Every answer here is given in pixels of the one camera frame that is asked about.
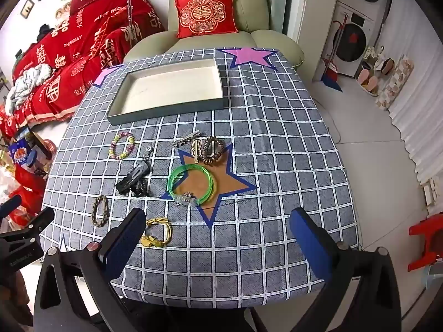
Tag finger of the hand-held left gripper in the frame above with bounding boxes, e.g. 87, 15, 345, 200
0, 195, 22, 219
0, 207, 55, 247

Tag red printed blanket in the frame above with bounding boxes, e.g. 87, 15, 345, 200
0, 0, 165, 135

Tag grey checked tablecloth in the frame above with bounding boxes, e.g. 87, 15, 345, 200
38, 46, 360, 310

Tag pastel flower bead bracelet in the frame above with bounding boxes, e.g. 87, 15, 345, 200
109, 131, 136, 160

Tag grey knotted cushion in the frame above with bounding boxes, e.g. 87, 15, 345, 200
5, 64, 54, 115

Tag silver hair clip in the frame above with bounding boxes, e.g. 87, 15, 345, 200
172, 130, 201, 146

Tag blue printed box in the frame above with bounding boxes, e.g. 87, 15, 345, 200
9, 138, 49, 178

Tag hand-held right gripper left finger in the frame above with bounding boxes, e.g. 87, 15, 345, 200
34, 207, 148, 332

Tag clear charm bracelet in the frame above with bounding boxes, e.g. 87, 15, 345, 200
171, 192, 198, 208

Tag pink corner marker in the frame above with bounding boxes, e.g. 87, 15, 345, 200
92, 64, 125, 89

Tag pink star marker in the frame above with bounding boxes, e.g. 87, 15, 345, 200
220, 46, 278, 71

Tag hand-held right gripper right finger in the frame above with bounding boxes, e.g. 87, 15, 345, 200
289, 207, 412, 332

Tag slipper rack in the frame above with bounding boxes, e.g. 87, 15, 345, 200
356, 45, 395, 97

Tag green bangles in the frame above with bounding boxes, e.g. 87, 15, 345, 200
168, 164, 218, 205

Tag gold rabbit hair clip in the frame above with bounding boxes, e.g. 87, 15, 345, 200
190, 138, 205, 164

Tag brown spiral hair tie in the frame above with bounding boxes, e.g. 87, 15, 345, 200
201, 136, 225, 166

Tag checked beige mat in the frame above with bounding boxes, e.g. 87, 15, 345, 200
375, 55, 415, 111

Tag dark braided bracelet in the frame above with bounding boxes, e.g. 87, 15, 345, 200
91, 194, 109, 228

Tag red embroidered cushion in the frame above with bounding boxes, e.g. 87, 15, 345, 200
174, 0, 239, 39

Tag grey tray with white inside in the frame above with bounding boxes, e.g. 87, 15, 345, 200
107, 58, 230, 126

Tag red plastic stool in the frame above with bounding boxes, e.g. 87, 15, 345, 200
408, 212, 443, 274

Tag brown star marker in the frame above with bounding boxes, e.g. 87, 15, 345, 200
161, 143, 258, 228

